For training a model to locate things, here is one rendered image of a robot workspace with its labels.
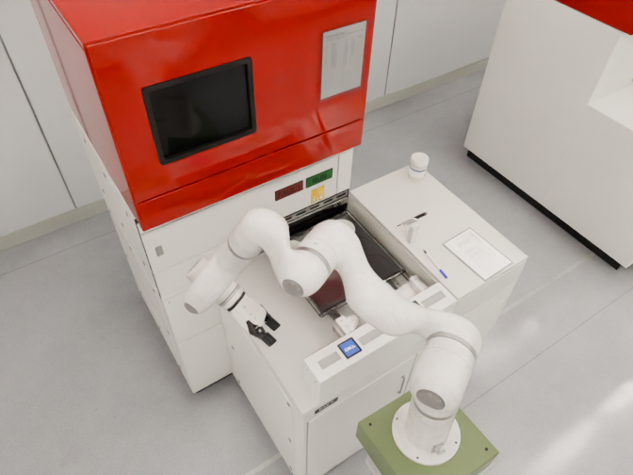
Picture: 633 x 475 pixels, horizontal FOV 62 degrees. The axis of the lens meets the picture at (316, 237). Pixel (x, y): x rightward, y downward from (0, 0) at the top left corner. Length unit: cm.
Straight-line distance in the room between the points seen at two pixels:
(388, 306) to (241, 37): 76
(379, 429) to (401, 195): 94
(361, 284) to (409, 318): 13
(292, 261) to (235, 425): 154
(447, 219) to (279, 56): 93
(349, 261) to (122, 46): 70
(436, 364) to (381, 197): 101
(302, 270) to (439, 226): 97
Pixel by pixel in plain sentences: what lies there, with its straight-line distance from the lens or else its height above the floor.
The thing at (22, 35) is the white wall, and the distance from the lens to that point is 294.
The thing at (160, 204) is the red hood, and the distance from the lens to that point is 158.
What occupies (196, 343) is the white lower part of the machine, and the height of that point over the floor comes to 46.
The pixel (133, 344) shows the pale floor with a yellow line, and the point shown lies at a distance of 289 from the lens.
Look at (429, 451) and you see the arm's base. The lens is 157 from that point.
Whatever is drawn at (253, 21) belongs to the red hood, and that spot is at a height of 177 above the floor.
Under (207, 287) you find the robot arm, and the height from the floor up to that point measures 124.
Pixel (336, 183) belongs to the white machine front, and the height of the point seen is 103.
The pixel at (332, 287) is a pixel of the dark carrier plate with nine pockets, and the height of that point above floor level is 90.
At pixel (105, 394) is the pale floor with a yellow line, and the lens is 279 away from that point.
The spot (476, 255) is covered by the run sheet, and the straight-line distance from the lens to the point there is 194.
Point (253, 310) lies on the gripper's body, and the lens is 158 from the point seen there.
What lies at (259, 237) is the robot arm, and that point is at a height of 147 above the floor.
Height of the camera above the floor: 237
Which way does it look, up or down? 48 degrees down
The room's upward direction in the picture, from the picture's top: 2 degrees clockwise
